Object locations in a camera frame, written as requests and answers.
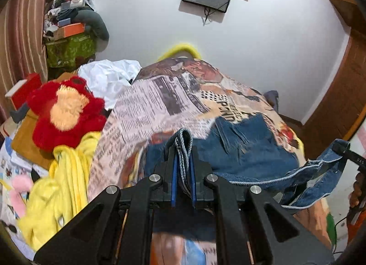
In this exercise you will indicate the red plush parrot toy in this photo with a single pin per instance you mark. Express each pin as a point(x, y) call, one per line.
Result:
point(65, 111)

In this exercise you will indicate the pink plush toy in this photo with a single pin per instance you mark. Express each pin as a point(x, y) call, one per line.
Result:
point(20, 184)

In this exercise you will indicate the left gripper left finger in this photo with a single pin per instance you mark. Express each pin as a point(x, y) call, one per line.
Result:
point(117, 226)

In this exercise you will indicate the striped brown curtain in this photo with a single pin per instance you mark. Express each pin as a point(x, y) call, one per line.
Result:
point(22, 50)

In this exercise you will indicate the pile of clutter items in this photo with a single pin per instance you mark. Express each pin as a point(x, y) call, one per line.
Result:
point(61, 14)

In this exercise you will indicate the green patterned storage box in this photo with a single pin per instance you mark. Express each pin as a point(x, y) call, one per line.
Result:
point(70, 51)

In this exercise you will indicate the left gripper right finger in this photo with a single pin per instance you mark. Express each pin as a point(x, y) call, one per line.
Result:
point(251, 227)

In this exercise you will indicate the white cloth bundle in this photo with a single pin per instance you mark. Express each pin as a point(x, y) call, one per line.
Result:
point(107, 79)

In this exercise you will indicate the grey neck pillow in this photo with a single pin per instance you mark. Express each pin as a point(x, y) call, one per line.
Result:
point(94, 21)

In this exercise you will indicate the blue denim jeans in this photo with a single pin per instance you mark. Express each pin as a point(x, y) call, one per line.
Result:
point(247, 154)

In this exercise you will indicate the person right hand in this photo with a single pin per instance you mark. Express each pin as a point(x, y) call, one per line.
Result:
point(356, 194)

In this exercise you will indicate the red book box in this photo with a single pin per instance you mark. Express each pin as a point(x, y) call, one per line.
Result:
point(18, 94)

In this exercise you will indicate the orange shoe box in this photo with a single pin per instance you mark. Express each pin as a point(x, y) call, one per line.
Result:
point(69, 30)

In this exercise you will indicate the yellow fleece blanket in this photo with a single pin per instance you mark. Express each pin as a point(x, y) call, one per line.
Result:
point(60, 190)

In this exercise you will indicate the blue grey backpack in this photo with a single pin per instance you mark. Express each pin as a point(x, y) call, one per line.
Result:
point(272, 97)

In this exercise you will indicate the printed newspaper pattern blanket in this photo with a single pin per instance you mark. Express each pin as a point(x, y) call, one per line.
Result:
point(183, 234)

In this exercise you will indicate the brown wooden door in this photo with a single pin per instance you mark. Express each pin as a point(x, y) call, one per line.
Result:
point(342, 109)

